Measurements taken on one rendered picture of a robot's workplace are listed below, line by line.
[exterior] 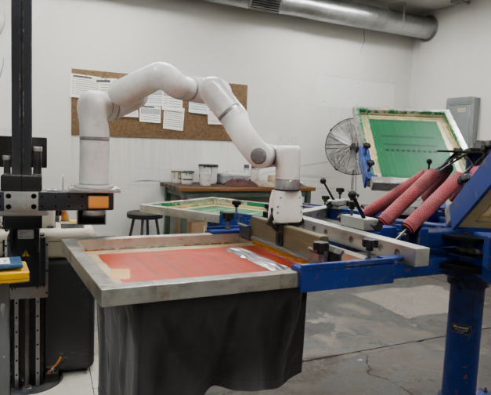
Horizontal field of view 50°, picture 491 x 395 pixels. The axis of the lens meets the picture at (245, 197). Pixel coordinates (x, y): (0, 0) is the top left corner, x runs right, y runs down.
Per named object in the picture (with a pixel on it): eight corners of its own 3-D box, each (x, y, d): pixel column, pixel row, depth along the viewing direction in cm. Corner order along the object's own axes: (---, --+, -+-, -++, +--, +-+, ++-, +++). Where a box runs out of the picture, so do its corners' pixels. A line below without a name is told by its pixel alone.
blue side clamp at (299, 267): (301, 293, 130) (301, 265, 129) (290, 288, 134) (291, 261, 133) (393, 283, 143) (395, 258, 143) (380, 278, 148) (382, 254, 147)
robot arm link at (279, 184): (294, 179, 165) (294, 187, 166) (270, 178, 161) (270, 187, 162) (308, 180, 159) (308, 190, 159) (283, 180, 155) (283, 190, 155)
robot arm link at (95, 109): (71, 139, 168) (72, 88, 166) (92, 139, 181) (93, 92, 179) (99, 140, 166) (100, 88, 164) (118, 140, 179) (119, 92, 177)
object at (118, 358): (129, 475, 123) (133, 295, 118) (92, 391, 163) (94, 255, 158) (142, 472, 124) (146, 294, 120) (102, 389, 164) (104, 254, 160)
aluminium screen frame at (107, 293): (101, 307, 109) (101, 289, 108) (60, 251, 160) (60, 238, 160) (391, 277, 144) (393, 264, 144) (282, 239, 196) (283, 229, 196)
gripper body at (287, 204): (294, 184, 165) (293, 219, 167) (266, 184, 161) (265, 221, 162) (308, 186, 159) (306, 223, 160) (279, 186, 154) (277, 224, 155)
